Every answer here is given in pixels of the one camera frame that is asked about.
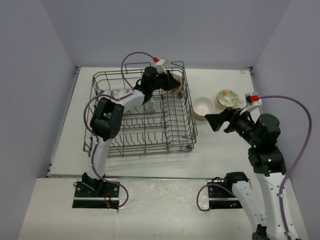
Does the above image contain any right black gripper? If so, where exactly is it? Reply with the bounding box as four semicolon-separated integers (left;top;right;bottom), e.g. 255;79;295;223
205;104;260;146

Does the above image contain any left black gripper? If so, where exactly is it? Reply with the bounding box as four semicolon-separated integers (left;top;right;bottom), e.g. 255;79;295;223
150;69;180;91

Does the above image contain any beige floral bowl back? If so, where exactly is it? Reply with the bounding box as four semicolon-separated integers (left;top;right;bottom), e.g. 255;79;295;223
172;73;183;95

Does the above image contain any beige floral bowl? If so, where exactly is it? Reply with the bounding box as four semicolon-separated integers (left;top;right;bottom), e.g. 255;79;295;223
192;96;215;118
194;113;206;121
172;73;183;95

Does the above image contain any beige floral bowl front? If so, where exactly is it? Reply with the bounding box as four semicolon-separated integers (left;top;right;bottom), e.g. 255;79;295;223
194;113;206;121

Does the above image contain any white green floral bowl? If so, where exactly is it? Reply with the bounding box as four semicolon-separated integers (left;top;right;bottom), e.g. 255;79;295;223
216;89;240;108

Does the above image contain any white blue-striped bowl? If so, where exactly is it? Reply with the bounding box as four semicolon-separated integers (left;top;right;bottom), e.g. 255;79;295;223
110;90;120;98

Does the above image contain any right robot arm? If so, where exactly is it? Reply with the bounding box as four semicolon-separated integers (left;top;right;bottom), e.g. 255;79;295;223
205;107;299;240

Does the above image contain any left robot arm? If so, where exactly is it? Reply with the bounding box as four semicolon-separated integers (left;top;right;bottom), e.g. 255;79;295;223
82;66;183;197

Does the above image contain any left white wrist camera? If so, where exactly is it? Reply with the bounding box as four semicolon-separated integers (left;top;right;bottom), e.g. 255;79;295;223
153;57;169;74

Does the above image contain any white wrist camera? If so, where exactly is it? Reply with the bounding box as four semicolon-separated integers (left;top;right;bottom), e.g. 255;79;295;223
153;57;169;74
240;92;262;115

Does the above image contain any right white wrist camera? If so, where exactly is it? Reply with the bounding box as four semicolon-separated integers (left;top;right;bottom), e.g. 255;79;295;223
240;92;262;115

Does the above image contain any grey wire dish rack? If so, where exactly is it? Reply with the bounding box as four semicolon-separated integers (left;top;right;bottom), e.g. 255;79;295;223
90;61;198;158

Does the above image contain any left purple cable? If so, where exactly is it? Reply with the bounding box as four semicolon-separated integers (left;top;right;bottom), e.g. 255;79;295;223
83;51;160;208

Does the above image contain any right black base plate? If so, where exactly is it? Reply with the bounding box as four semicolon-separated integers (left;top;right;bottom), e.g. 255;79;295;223
207;185;243;210

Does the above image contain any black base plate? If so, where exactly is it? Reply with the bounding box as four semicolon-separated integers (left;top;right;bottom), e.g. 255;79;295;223
207;185;243;210
72;181;120;210

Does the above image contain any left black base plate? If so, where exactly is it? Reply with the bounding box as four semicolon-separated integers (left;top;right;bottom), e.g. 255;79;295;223
72;181;120;210

